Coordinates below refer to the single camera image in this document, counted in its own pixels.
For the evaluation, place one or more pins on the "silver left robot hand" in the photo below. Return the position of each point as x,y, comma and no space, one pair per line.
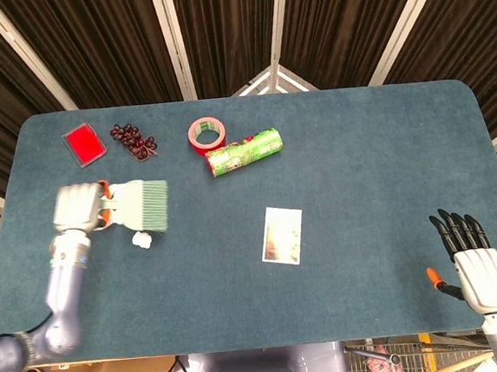
76,207

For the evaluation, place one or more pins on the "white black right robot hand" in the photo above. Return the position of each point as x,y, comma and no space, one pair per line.
483,276

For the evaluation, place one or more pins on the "mint green hand brush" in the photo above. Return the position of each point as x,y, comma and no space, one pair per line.
143,206

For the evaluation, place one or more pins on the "lavender left robot arm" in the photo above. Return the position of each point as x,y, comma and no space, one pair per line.
64,289

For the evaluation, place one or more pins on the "red ink pad box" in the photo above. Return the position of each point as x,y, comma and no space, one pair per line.
84,144

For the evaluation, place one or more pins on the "small white object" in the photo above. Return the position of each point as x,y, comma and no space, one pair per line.
142,239

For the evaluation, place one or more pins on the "dark red grape bunch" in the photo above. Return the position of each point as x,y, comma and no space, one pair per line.
133,140

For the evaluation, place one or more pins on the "wooden stick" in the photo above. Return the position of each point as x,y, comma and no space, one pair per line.
462,367

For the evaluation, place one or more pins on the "red tape roll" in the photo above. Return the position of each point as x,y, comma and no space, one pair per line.
197,144

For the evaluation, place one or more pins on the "brown cardboard box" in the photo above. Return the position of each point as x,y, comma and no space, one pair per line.
116,369

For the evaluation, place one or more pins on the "blue table cloth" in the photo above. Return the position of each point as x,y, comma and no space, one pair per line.
339,178

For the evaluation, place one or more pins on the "green cylindrical snack can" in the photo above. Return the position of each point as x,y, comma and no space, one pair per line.
243,152

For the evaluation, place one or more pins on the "photo postcard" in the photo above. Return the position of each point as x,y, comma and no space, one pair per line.
282,240

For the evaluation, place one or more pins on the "white frame post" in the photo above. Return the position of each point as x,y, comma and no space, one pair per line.
172,40
277,22
404,24
30,55

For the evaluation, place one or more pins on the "white frame base feet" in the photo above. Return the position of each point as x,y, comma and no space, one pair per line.
272,84

